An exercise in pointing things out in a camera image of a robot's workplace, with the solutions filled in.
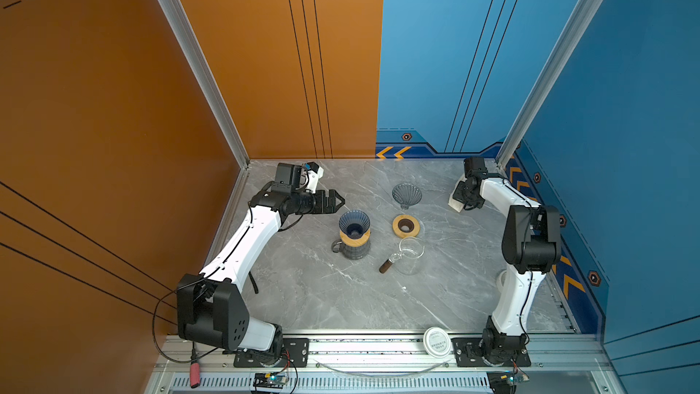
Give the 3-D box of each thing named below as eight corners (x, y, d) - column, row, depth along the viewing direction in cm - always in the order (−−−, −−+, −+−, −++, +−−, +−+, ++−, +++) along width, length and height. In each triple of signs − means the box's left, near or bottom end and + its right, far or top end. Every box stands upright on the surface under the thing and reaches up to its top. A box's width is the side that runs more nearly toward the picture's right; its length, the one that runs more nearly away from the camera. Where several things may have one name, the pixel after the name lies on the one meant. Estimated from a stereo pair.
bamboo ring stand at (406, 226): (393, 237, 98) (393, 233, 96) (391, 218, 104) (392, 214, 102) (419, 237, 98) (421, 233, 96) (416, 218, 104) (417, 214, 101)
